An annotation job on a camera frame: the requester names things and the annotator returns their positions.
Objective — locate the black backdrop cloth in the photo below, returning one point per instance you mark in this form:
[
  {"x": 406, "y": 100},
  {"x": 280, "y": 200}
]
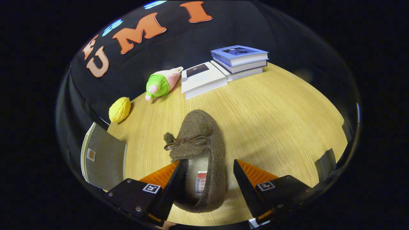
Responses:
[{"x": 191, "y": 41}]

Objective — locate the blue cover book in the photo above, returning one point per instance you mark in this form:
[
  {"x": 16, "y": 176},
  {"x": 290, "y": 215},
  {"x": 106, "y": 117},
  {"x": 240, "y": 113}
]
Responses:
[
  {"x": 239, "y": 52},
  {"x": 249, "y": 67}
]

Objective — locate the grey fabric storage box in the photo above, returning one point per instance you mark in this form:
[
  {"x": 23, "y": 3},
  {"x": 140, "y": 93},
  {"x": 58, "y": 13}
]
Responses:
[{"x": 105, "y": 156}]

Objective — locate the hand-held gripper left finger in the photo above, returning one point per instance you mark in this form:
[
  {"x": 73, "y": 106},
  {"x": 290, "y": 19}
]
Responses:
[{"x": 174, "y": 188}]

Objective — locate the green and pink plush toy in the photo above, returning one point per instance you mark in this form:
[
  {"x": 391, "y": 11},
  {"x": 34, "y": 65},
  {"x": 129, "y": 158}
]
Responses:
[{"x": 158, "y": 84}]

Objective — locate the yellow walnut-shaped toy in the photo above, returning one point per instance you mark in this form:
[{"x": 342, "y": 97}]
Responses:
[{"x": 119, "y": 110}]

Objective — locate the brown fuzzy shoe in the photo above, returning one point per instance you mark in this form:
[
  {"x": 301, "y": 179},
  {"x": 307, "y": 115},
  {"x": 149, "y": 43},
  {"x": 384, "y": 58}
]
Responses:
[{"x": 198, "y": 127}]

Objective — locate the white book with dark photo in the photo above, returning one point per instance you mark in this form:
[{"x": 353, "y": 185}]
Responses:
[{"x": 201, "y": 80}]

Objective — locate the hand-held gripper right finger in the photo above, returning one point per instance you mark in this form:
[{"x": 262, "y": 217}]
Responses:
[{"x": 246, "y": 191}]

